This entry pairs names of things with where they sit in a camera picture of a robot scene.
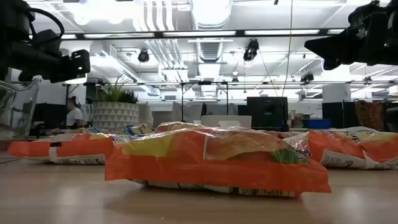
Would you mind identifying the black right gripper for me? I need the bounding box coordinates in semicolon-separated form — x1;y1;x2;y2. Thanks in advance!
304;0;392;71

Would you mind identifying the orange Maruchan noodle pack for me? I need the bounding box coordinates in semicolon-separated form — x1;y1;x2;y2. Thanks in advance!
155;121;218;134
104;128;332;198
7;133;115;165
307;129;398;170

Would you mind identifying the red Maruchan noodle pack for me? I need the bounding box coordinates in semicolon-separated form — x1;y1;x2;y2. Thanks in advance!
279;126;377;157
236;126;299;138

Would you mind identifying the clear plastic bin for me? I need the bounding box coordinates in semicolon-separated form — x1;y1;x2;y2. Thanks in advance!
0;77;43;141

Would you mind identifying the person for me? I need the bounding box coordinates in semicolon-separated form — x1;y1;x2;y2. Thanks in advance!
65;96;85;130

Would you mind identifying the black background cabinet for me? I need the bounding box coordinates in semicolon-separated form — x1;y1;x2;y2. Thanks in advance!
322;101;357;129

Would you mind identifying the blue background bin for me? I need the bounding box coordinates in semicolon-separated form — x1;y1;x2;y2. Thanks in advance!
303;119;333;129

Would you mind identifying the orange patterned fabric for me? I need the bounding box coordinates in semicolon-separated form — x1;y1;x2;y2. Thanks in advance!
355;100;386;131

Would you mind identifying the succulent in white patterned pot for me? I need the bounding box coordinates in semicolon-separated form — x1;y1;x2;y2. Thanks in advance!
92;73;140;132

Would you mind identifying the black background monitor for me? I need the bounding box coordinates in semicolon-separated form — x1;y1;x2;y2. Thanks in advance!
246;96;289;131

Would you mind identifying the black beam with light strips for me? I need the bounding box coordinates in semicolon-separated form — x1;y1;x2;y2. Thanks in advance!
60;28;346;40

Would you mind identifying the white plastic bin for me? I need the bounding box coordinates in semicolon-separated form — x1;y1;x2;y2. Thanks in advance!
200;114;252;129

